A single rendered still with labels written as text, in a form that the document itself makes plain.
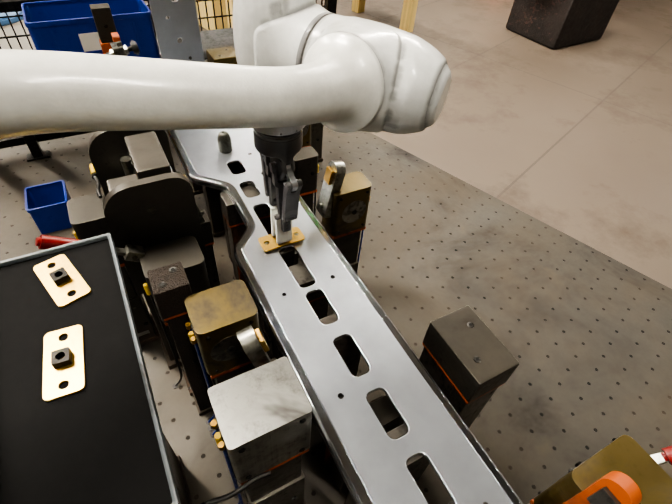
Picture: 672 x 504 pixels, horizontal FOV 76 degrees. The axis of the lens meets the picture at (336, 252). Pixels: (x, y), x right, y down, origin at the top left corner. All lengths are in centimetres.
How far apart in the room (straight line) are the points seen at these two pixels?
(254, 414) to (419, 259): 84
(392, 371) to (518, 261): 77
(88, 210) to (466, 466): 71
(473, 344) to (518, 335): 49
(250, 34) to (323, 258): 40
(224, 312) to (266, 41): 36
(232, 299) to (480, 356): 38
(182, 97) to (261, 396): 33
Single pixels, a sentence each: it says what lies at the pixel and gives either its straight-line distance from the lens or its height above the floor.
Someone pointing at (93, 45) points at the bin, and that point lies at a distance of 146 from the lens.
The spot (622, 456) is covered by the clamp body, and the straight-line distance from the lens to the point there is 68.
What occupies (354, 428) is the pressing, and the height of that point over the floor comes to 100.
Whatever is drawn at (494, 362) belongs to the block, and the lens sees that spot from 70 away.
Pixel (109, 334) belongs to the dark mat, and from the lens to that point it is 55.
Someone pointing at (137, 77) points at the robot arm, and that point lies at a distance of 39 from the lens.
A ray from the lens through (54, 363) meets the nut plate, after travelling 54.
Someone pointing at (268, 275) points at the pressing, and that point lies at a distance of 78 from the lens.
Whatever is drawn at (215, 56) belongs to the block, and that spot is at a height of 106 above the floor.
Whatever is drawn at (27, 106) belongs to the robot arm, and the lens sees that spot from 40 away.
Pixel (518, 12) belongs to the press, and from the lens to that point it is 555.
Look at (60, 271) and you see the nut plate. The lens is 62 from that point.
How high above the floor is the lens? 159
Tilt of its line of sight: 46 degrees down
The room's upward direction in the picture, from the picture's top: 5 degrees clockwise
